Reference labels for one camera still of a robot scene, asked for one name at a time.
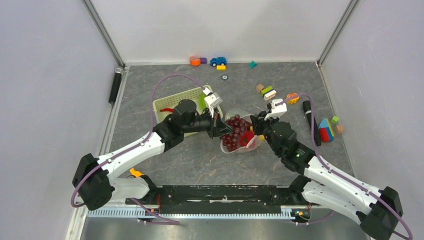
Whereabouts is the black microphone on left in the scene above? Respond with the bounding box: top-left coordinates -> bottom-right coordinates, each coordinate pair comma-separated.
108,66 -> 124,105

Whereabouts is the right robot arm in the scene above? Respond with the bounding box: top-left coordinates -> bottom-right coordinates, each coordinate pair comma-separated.
250,111 -> 403,240

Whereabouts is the yellow rectangular block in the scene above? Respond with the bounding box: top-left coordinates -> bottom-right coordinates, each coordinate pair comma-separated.
216,65 -> 227,71

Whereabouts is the small green cube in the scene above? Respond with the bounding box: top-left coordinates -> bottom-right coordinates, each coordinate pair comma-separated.
330,115 -> 340,125

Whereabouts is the purple grape bunch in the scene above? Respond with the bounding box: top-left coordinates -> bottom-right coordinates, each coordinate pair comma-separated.
219,114 -> 250,153

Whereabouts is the red chili pepper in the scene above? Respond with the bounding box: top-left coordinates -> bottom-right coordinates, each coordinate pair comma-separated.
160,108 -> 174,114

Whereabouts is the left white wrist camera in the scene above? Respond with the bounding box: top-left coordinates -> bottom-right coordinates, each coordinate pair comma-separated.
202,88 -> 222,118

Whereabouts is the small tan cube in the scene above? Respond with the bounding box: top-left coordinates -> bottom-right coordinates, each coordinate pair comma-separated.
334,124 -> 345,134

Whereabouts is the black base bar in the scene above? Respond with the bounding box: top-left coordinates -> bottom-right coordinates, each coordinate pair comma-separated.
139,185 -> 310,215

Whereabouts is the purple cable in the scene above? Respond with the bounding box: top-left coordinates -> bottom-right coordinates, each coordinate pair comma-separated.
70,73 -> 208,209
274,92 -> 414,240

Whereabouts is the brown wooden cube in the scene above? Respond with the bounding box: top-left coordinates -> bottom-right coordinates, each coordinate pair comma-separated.
255,84 -> 265,93

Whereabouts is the teal triangular block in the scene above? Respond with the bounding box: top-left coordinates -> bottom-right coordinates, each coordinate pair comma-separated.
249,61 -> 258,69

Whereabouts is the green blue white brick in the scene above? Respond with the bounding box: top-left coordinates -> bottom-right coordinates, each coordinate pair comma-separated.
259,86 -> 277,101

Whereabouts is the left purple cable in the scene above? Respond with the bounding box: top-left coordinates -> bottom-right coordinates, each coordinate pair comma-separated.
70,73 -> 208,209

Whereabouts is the blue toy car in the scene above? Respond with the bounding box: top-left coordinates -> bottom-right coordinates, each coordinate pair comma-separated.
209,56 -> 227,67

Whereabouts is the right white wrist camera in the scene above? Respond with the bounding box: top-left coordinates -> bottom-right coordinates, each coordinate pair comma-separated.
264,98 -> 288,120

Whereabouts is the yellow orange toy figure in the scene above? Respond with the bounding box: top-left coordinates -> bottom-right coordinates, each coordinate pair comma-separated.
286,93 -> 300,104

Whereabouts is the pale green plastic basket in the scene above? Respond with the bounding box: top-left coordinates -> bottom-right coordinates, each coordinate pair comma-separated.
152,85 -> 222,140

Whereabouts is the clear dotted zip bag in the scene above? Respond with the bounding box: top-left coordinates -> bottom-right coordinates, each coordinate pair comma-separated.
219,108 -> 264,154

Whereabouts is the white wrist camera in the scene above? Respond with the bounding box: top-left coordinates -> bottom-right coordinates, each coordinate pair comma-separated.
264,98 -> 288,120
202,88 -> 222,118

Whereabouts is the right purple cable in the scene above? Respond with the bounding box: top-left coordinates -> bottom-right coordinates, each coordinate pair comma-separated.
274,92 -> 414,240

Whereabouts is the multicolour brick stack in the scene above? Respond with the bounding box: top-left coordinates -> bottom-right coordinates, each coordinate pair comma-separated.
318,118 -> 335,143

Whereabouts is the red tomato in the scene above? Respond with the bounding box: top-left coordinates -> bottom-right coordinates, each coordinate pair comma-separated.
238,130 -> 255,147

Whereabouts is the green leaf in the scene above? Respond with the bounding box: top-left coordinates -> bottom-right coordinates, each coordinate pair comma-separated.
197,93 -> 206,111

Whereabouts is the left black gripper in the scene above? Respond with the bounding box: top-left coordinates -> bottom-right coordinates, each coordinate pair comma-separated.
182,106 -> 234,140

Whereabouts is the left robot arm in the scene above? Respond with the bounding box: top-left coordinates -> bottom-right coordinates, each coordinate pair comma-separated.
70,95 -> 232,210

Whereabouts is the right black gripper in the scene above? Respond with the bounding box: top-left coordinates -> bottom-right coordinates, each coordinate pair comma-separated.
250,110 -> 282,156

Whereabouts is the orange round block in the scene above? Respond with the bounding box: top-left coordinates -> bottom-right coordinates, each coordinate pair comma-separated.
189,56 -> 202,67

